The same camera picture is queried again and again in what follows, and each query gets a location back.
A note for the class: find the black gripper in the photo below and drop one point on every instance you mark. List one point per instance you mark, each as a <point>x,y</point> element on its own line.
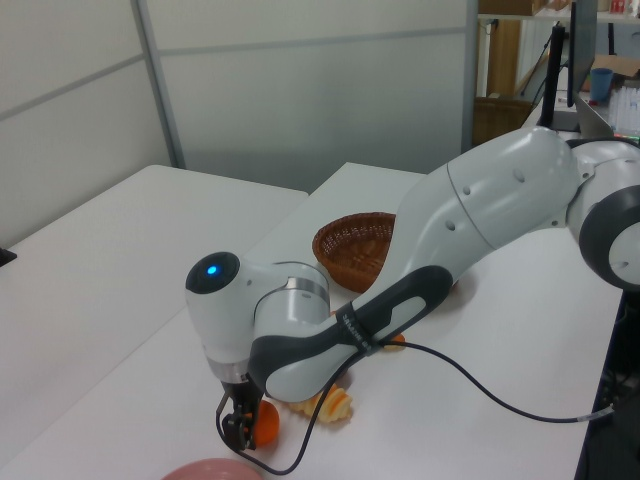
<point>239,389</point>

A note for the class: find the toy orange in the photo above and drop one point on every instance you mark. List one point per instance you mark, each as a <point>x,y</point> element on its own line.
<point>267,422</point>

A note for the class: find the striped spiral toy bread roll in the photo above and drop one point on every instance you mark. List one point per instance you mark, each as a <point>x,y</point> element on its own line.
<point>336,407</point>

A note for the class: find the braided toy bread loaf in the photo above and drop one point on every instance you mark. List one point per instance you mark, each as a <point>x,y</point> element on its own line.
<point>396,344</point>

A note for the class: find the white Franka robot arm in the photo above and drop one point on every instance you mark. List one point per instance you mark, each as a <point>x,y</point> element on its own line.
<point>500,200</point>

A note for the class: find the pink plate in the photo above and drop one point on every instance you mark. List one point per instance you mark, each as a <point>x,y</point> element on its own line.
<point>215,471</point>

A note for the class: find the brown woven basket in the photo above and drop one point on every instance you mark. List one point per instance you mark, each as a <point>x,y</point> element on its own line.
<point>350,250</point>

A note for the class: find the grey office partition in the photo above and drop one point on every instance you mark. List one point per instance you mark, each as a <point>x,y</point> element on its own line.
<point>300,100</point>

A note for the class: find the wooden shelf unit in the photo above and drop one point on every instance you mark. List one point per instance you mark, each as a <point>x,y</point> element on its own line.
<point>502,60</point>

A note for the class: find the blue cup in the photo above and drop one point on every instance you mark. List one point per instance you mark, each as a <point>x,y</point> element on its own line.
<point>601,84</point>

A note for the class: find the pack of white bottles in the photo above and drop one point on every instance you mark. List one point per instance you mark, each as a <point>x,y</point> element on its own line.
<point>627,107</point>

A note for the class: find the black monitor with stand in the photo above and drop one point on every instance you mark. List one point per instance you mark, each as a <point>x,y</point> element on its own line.
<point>582,45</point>

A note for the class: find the cardboard box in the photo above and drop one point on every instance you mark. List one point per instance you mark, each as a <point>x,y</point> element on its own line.
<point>622,66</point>

